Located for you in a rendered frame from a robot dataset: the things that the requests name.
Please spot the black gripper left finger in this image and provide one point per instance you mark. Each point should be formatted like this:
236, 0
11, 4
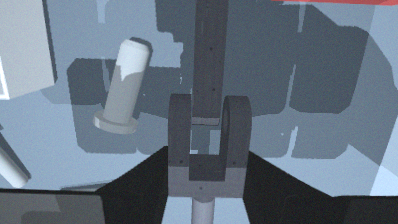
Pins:
137, 197

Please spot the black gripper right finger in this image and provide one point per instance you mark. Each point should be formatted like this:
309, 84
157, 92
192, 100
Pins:
272, 196

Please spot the dark grey flat bar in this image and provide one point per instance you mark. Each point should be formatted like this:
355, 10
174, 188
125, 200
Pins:
209, 56

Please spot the red block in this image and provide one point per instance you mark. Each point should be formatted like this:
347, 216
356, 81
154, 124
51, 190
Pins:
368, 2

